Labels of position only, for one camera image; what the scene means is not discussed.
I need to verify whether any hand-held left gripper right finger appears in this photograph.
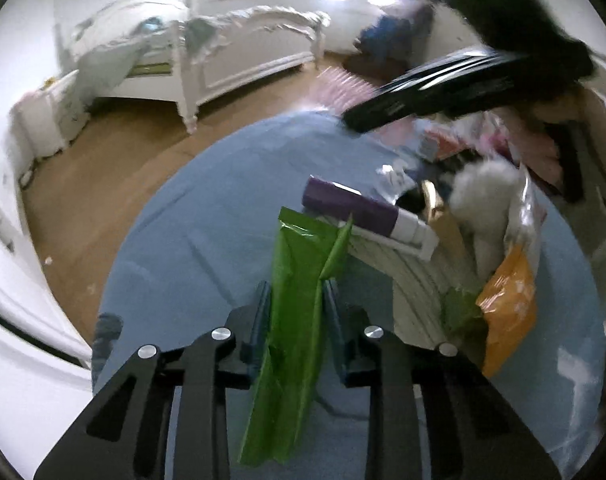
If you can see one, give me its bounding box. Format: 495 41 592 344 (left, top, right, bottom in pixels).
323 279 554 480

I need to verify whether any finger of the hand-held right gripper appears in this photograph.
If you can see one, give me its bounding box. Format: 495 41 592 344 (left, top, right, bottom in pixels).
342 67 464 135

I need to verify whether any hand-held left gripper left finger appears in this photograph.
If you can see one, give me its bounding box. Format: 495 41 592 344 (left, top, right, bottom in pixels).
33 280 274 480

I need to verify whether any green plastic wrapper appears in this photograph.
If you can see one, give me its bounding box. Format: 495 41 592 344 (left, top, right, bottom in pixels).
238 206 355 466

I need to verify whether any pink comb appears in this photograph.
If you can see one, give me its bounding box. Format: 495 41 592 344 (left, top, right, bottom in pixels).
308 67 379 113

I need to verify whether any red and white packet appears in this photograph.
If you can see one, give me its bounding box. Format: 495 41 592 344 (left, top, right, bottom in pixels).
420 127 471 163

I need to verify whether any pile of clothes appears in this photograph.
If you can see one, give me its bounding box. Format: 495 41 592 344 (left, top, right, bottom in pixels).
353 0 436 68

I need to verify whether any pink clothing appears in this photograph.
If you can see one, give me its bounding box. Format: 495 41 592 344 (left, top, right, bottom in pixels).
483 110 564 186

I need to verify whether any blue star-print cloth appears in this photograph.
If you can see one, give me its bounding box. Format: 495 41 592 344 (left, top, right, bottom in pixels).
90 110 606 480

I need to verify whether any purple and white tube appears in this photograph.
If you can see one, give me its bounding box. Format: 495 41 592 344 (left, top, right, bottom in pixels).
301 175 440 262

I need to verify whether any white fluffy wad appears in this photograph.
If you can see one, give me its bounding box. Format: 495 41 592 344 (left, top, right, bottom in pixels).
450 160 521 281

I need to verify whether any gold wrapper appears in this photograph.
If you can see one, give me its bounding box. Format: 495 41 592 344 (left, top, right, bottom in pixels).
420 180 466 261

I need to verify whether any small green wrapper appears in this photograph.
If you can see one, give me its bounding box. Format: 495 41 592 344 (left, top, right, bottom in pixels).
440 285 488 366

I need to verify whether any clear plastic bag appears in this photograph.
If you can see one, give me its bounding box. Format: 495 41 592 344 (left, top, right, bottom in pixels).
503 165 548 281

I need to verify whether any white bed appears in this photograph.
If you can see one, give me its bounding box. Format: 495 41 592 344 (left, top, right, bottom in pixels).
58 0 331 133

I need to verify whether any orange snack packet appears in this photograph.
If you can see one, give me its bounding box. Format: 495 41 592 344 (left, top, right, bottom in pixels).
475 242 540 378

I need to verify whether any white wardrobe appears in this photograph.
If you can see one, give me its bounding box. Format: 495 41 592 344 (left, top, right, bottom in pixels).
0 125 94 461

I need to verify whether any white nightstand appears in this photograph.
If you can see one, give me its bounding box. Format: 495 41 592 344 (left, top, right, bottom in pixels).
13 70 91 158

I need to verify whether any green bedding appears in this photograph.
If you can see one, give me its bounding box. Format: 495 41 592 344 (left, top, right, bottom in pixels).
73 15 224 96

